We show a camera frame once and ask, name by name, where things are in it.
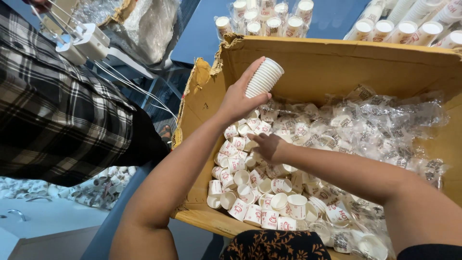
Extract person's left hand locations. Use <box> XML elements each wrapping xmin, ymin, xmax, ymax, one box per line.
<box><xmin>216</xmin><ymin>57</ymin><xmax>272</xmax><ymax>126</ymax></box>

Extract person's right hand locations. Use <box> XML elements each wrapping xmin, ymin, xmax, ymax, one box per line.
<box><xmin>247</xmin><ymin>132</ymin><xmax>290</xmax><ymax>165</ymax></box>

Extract stack of nested white cups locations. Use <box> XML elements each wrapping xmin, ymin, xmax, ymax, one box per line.
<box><xmin>245</xmin><ymin>58</ymin><xmax>285</xmax><ymax>99</ymax></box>

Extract pile of loose printed cups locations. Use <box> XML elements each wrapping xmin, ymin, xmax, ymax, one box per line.
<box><xmin>206</xmin><ymin>106</ymin><xmax>390</xmax><ymax>260</ymax></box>

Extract large brown cardboard box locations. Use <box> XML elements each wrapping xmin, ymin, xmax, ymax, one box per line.
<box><xmin>170</xmin><ymin>33</ymin><xmax>462</xmax><ymax>260</ymax></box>

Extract black orange floral garment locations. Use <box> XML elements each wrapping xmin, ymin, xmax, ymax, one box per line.
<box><xmin>220</xmin><ymin>229</ymin><xmax>333</xmax><ymax>260</ymax></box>

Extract wrapped packs of paper cups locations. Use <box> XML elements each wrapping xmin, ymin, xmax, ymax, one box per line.
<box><xmin>214</xmin><ymin>0</ymin><xmax>315</xmax><ymax>39</ymax></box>

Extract heap of clear plastic wrappers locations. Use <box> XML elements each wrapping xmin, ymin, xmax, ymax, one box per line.
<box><xmin>259</xmin><ymin>84</ymin><xmax>450</xmax><ymax>260</ymax></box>

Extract cardboard box with plastic bags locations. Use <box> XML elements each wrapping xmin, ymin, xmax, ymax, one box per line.
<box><xmin>41</xmin><ymin>0</ymin><xmax>182</xmax><ymax>71</ymax></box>

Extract heap of cups on floor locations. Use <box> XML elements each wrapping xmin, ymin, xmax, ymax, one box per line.
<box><xmin>0</xmin><ymin>165</ymin><xmax>138</xmax><ymax>211</ymax></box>

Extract rows of stacked cup sleeves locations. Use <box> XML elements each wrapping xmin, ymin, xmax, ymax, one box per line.
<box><xmin>343</xmin><ymin>0</ymin><xmax>462</xmax><ymax>50</ymax></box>

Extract white charger block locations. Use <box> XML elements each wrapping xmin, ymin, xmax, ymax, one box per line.
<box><xmin>56</xmin><ymin>23</ymin><xmax>111</xmax><ymax>66</ymax></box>

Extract white cables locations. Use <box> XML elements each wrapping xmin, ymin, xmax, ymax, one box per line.
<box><xmin>30</xmin><ymin>0</ymin><xmax>180</xmax><ymax>124</ymax></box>

